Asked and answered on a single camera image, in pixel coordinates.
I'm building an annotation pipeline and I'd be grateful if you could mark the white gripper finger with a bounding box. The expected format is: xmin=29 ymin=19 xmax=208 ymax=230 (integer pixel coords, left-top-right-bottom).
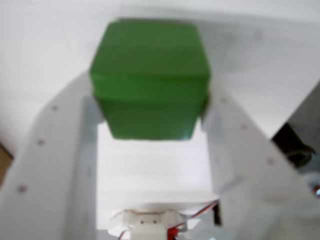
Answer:
xmin=0 ymin=71 xmax=105 ymax=240
xmin=199 ymin=81 xmax=320 ymax=240

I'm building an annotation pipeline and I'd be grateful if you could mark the green cube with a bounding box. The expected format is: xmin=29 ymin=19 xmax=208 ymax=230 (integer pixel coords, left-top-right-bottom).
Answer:
xmin=88 ymin=21 xmax=212 ymax=142

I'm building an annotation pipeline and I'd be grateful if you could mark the brown cardboard box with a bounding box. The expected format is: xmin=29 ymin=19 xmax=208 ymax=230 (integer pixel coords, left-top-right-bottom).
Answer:
xmin=0 ymin=141 xmax=15 ymax=162

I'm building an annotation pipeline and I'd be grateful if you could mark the dark chair base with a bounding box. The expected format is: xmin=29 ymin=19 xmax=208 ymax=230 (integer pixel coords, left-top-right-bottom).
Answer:
xmin=272 ymin=123 xmax=317 ymax=171

